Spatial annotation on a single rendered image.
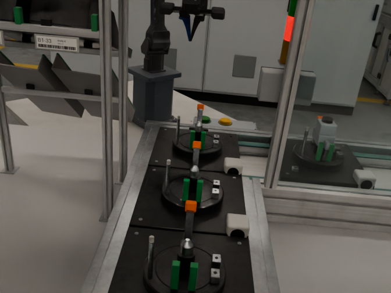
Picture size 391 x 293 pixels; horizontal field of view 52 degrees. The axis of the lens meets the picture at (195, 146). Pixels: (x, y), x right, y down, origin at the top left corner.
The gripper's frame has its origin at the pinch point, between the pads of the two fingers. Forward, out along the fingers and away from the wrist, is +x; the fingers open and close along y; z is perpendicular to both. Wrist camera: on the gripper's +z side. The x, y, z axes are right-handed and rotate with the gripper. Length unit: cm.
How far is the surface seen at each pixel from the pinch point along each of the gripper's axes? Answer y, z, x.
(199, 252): 8, 65, 26
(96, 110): -25.1, 13.4, 23.1
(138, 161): -9.8, 29.4, 29.4
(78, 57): -127, -281, 92
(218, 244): 11, 60, 28
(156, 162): -4.9, 30.8, 28.4
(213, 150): 9.6, 25.1, 26.4
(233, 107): 37, -270, 126
